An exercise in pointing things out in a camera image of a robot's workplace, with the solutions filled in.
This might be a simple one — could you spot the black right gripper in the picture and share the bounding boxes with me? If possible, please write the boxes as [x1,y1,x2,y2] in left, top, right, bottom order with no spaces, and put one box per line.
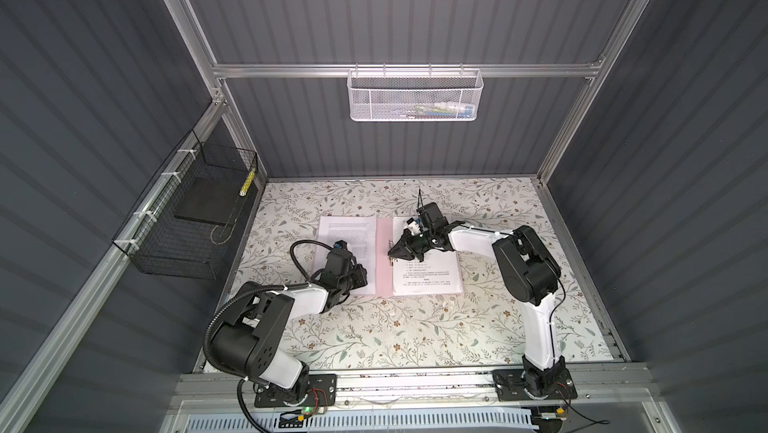
[387,229,434,262]

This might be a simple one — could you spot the white sheet with XDOF header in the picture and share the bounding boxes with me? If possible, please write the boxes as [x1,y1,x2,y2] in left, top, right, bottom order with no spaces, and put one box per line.
[391,250,464,296]

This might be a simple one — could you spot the pink file folder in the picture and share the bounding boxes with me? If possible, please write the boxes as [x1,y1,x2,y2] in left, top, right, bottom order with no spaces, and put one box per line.
[313,214,464,299]

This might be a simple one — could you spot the white printed paper sheet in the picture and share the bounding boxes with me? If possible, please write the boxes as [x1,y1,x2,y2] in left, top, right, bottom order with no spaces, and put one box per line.
[316,216,377,296]

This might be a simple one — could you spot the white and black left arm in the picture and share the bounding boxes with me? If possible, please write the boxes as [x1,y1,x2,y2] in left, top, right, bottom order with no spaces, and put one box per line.
[203,240,367,404]

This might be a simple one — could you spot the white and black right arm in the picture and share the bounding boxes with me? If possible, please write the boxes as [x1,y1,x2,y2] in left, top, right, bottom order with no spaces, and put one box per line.
[388,202,568,399]

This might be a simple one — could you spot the floral patterned table mat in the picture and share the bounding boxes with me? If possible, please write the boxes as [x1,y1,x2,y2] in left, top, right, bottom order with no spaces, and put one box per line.
[233,178,614,370]

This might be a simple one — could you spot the pens in white basket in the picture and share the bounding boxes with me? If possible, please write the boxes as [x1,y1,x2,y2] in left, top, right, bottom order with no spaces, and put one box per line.
[395,101,476,121]

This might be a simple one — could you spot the yellow marker pen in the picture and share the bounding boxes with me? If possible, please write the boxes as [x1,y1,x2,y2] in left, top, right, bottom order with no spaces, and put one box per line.
[239,168,257,197]

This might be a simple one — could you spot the black pad in basket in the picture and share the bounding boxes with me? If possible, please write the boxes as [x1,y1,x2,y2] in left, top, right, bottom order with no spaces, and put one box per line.
[174,177,242,226]

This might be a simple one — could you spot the white ventilated grille strip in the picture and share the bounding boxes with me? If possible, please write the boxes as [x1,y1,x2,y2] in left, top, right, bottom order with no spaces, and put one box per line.
[179,407,538,433]

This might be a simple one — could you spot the aluminium horizontal back bar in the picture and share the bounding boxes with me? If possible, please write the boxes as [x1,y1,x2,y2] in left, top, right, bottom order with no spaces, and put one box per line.
[212,62,602,79]

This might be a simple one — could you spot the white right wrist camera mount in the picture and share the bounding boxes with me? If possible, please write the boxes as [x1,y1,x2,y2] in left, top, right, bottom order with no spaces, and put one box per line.
[405,217,422,236]

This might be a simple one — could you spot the black corrugated cable conduit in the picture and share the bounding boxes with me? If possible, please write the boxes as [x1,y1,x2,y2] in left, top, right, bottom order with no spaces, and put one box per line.
[202,239,337,433]

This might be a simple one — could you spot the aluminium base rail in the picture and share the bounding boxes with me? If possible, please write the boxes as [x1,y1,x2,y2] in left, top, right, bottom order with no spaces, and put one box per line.
[169,362,661,412]

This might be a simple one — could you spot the white wire mesh basket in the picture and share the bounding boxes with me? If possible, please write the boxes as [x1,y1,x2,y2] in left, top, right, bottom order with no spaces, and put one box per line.
[346,73,484,122]

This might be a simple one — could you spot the black wire wall basket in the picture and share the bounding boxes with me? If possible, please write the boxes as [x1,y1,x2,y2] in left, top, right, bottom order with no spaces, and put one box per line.
[113,132,259,280]

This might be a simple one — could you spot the aluminium frame corner post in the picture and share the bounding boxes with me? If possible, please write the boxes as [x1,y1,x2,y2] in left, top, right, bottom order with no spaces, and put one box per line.
[537,0,651,185]

